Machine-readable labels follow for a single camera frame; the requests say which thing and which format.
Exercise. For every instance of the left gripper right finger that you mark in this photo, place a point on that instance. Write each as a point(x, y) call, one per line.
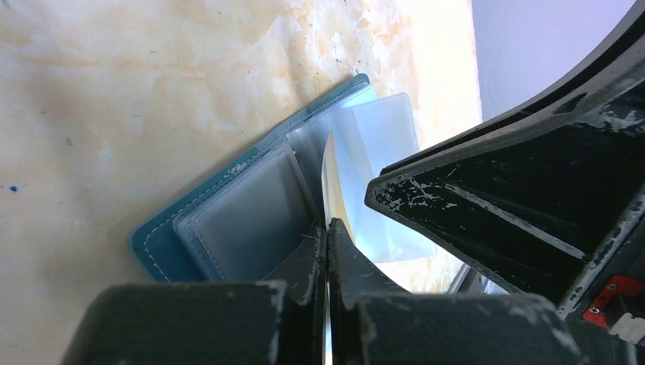
point(375, 321)

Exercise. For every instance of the gold card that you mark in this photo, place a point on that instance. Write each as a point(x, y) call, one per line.
point(334, 207)

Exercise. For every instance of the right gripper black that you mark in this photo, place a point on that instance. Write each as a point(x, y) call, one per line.
point(548, 197)

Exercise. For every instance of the blue card holder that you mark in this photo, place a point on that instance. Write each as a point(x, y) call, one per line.
point(245, 220)

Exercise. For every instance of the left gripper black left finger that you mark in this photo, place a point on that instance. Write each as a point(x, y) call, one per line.
point(277, 320)

